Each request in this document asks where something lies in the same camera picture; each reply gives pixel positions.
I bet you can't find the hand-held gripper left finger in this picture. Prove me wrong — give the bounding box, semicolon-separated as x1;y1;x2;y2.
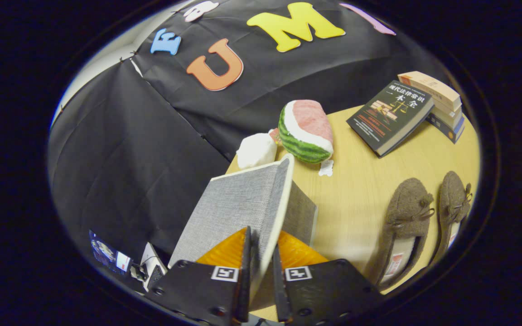
145;226;252;326

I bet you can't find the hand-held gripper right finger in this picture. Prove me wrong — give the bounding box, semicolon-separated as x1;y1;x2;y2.
272;230;383;326

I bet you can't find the grey fabric storage box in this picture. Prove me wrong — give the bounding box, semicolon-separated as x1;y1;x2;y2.
169;153;319;313

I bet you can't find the brown fuzzy shoe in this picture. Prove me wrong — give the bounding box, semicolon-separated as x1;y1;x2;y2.
430;171;473;265
364;177;435;291

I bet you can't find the white device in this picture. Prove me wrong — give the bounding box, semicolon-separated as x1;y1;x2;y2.
141;242;169;291

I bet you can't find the white plush toy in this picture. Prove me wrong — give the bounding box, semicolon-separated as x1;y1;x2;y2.
236;133;279;170

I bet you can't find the dark blue printed object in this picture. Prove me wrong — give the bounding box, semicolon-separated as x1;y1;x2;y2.
90;230;132;275

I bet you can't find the watermelon slice plush toy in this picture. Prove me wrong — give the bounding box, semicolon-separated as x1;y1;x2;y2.
278;100;335;177

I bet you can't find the black cover book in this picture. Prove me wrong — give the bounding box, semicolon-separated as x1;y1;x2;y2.
346;80;435;158

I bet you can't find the white cover book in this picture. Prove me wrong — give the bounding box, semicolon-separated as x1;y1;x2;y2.
433;102;464;129

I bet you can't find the beige cover book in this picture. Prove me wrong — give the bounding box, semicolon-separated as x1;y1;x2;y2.
397;71;462;111

